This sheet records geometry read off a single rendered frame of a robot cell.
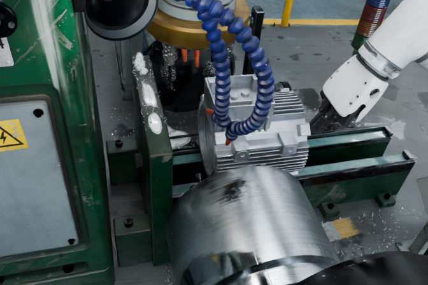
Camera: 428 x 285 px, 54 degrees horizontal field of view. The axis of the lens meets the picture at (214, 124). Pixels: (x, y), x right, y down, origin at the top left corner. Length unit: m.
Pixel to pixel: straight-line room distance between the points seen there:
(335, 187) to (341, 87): 0.31
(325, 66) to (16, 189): 1.22
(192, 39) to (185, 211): 0.26
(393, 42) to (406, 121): 0.71
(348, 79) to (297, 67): 0.75
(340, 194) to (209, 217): 0.55
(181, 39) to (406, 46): 0.40
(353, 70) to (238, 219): 0.39
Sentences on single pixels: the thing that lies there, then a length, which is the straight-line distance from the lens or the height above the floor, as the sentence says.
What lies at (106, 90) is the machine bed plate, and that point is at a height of 0.80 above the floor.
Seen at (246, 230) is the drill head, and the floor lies 1.16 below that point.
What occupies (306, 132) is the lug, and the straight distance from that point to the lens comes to 0.88.
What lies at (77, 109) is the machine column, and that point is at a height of 1.28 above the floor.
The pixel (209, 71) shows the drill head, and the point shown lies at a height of 1.07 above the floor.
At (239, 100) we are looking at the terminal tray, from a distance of 0.85.
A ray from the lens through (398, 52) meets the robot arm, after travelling 0.82.
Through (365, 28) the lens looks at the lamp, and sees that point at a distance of 1.28.
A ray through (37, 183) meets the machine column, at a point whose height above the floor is 1.15.
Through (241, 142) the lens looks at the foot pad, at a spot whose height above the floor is 1.07.
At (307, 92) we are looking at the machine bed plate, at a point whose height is 0.80.
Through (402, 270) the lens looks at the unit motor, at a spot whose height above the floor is 1.37.
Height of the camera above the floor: 1.65
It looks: 42 degrees down
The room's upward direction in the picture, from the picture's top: 6 degrees clockwise
